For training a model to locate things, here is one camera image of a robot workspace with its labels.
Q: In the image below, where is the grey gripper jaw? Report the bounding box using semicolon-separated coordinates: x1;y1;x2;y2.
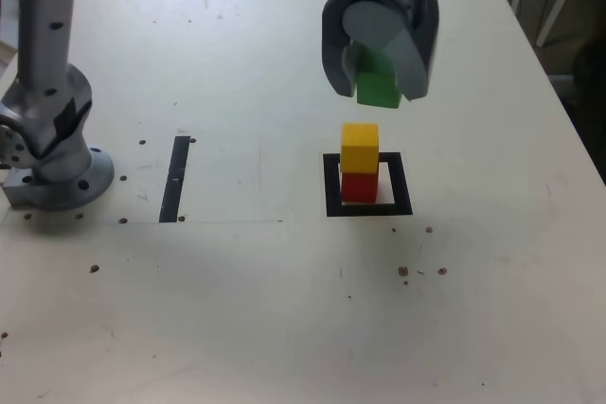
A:
343;0;439;103
321;0;358;98

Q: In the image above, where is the black tape strip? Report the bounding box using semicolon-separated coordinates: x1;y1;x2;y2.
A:
158;135;190;224

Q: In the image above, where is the yellow cube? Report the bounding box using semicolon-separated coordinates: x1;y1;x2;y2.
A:
339;122;381;174

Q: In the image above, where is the green cube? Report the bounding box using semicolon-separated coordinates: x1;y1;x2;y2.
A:
355;46;404;110

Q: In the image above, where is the red cube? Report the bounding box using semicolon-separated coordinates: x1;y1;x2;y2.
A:
340;169;381;203

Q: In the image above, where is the black tape square outline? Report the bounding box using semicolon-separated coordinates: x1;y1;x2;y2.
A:
322;151;414;219

